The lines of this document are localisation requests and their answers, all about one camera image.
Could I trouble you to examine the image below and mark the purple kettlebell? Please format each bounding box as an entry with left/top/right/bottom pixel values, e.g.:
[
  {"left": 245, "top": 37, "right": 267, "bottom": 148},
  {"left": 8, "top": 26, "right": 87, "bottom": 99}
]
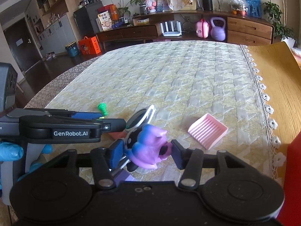
[{"left": 210, "top": 17, "right": 226, "bottom": 41}]

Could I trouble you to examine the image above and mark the black mini fridge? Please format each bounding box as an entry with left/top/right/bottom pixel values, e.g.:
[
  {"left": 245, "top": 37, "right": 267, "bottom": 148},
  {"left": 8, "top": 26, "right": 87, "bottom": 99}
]
[{"left": 73, "top": 2, "right": 103, "bottom": 37}]

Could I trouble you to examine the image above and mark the white wifi router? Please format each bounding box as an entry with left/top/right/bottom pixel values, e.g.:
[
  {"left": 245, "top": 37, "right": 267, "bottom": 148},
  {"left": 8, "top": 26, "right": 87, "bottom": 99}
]
[{"left": 160, "top": 21, "right": 182, "bottom": 37}]

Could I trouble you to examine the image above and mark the pink ridged tray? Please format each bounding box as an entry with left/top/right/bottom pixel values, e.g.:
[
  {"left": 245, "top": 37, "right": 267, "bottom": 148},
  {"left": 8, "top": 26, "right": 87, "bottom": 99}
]
[{"left": 188, "top": 113, "right": 228, "bottom": 150}]

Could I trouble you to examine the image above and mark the orange gift bag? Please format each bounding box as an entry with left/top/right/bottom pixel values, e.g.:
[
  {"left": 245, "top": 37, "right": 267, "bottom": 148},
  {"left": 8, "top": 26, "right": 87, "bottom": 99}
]
[{"left": 78, "top": 36, "right": 101, "bottom": 55}]

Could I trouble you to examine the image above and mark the wooden tv cabinet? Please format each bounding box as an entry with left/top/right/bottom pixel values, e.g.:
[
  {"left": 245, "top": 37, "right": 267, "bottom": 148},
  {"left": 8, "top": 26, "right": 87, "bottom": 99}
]
[{"left": 96, "top": 10, "right": 274, "bottom": 48}]

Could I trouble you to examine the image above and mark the plastic bag with fruit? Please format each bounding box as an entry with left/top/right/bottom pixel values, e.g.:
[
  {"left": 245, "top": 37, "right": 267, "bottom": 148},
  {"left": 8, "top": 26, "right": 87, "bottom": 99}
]
[{"left": 227, "top": 0, "right": 248, "bottom": 16}]

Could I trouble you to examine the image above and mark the pink toy suitcase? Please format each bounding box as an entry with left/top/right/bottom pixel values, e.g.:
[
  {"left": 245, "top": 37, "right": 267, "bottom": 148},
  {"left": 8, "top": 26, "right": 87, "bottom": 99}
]
[{"left": 195, "top": 19, "right": 210, "bottom": 38}]

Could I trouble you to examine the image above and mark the dark blue bin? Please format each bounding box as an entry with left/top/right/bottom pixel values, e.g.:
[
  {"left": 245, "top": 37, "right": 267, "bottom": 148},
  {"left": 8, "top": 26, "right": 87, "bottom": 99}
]
[{"left": 65, "top": 41, "right": 80, "bottom": 58}]

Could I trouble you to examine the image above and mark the black cylinder speaker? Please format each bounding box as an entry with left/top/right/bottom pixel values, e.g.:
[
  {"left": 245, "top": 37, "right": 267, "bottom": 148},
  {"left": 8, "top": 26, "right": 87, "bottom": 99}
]
[{"left": 202, "top": 0, "right": 213, "bottom": 11}]

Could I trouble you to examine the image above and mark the quilted yellow tablecloth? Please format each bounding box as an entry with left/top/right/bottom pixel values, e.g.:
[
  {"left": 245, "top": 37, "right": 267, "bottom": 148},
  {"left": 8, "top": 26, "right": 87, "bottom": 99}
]
[{"left": 0, "top": 40, "right": 283, "bottom": 226}]

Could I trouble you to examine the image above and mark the yellow wood-grain placemat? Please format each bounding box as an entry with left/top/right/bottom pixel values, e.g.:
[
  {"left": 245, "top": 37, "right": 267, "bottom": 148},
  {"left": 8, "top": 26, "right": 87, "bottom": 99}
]
[{"left": 247, "top": 42, "right": 300, "bottom": 185}]

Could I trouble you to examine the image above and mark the blue gloved left hand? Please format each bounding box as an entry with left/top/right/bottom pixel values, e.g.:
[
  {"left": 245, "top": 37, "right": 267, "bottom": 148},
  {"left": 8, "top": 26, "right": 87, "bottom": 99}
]
[{"left": 0, "top": 142, "right": 54, "bottom": 189}]

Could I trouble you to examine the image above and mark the green potted plant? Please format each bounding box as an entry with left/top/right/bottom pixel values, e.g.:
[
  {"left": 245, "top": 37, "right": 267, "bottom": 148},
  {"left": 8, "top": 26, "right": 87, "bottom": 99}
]
[{"left": 263, "top": 0, "right": 296, "bottom": 48}]

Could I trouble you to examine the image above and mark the green chess pawn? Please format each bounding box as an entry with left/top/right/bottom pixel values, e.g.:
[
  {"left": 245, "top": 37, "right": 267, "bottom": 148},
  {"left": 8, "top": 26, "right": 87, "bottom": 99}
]
[{"left": 97, "top": 103, "right": 108, "bottom": 116}]

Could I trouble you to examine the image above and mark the red metal tin box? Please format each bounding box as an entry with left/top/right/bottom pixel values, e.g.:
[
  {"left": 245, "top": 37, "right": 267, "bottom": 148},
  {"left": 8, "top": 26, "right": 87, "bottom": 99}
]
[{"left": 277, "top": 134, "right": 301, "bottom": 226}]

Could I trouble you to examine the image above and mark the blue box on cabinet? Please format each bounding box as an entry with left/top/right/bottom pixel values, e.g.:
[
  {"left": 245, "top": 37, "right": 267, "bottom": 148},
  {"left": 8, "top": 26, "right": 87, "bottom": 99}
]
[{"left": 245, "top": 0, "right": 262, "bottom": 18}]

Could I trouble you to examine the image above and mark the purple blue toy figure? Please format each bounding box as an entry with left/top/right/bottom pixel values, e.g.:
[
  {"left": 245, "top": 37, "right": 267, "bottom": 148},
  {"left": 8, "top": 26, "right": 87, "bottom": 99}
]
[{"left": 124, "top": 124, "right": 173, "bottom": 169}]

